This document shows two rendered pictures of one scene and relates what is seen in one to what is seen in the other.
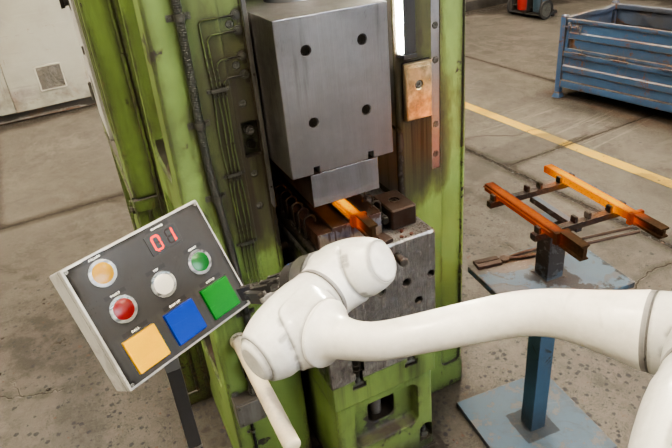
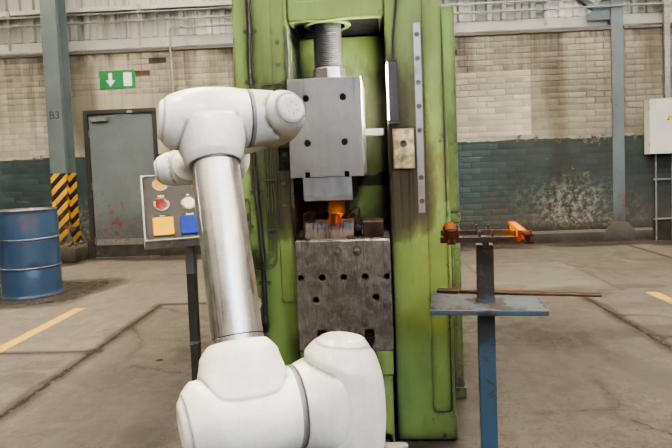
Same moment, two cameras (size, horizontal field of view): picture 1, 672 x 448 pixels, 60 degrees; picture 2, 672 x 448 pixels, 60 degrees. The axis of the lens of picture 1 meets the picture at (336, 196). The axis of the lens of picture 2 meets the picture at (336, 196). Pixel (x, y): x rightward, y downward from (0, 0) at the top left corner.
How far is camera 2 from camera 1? 1.47 m
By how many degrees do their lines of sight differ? 37
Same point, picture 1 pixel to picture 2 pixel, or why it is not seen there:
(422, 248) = (378, 251)
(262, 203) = (286, 205)
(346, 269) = not seen: hidden behind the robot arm
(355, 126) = (336, 151)
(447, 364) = (439, 412)
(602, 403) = not seen: outside the picture
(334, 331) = not seen: hidden behind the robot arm
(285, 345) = (165, 159)
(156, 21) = (240, 83)
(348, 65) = (332, 111)
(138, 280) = (176, 195)
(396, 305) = (356, 294)
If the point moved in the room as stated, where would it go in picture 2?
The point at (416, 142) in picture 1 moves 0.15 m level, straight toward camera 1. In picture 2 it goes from (404, 188) to (385, 190)
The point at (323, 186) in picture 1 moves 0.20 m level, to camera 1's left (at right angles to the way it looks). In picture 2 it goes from (311, 187) to (270, 188)
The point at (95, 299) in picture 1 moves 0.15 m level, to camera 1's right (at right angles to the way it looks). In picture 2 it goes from (150, 193) to (179, 193)
